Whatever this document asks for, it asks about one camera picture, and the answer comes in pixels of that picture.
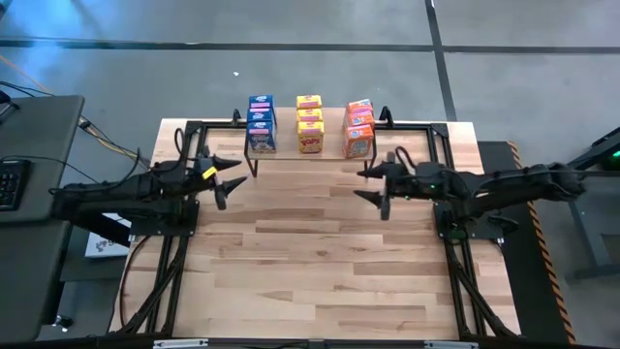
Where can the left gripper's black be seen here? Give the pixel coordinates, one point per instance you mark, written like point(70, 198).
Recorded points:
point(198, 177)

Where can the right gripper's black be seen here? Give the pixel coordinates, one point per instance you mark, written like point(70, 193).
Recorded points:
point(421, 181)

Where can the orange Mini Wheats cereal box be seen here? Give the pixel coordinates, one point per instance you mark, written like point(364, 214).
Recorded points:
point(361, 118)
point(358, 142)
point(359, 105)

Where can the blue Frosted Flakes cereal box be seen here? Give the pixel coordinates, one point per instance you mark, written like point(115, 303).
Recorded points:
point(262, 138)
point(261, 101)
point(260, 115)

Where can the yellow Corn Pops cereal box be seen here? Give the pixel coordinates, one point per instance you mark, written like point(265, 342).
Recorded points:
point(309, 101)
point(311, 138)
point(310, 115)

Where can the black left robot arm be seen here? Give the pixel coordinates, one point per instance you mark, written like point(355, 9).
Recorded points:
point(121, 189)

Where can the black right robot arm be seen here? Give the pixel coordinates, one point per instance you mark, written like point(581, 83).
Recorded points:
point(523, 181)

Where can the wooden shelf with black legs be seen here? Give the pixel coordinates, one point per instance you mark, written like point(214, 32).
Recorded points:
point(333, 145)

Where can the yellow tape tag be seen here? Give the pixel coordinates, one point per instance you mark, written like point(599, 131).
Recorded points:
point(209, 172)

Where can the black table clamp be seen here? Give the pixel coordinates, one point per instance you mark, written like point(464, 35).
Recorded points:
point(236, 117)
point(386, 116)

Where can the white cardboard box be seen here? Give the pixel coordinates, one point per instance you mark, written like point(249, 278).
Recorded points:
point(104, 247)

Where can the black mat with hazard stripe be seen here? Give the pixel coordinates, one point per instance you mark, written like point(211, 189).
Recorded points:
point(523, 291)

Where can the grey desk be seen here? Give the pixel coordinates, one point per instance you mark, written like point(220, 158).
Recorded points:
point(39, 145)

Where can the black keyboard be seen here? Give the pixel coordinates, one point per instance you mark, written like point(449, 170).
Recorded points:
point(12, 184)

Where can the dark metal stand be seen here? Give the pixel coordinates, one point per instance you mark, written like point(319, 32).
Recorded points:
point(588, 218)

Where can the small caster wheel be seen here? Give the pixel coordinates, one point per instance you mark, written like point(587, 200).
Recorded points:
point(63, 322)

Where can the black computer with green light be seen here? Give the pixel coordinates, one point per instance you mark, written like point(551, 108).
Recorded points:
point(611, 160)

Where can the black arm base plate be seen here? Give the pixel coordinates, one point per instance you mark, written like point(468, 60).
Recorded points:
point(189, 228)
point(484, 233)

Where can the black aluminium table frame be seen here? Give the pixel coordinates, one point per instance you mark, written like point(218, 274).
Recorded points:
point(412, 127)

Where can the silver metal bracket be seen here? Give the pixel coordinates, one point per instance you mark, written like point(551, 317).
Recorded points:
point(450, 345)
point(180, 344)

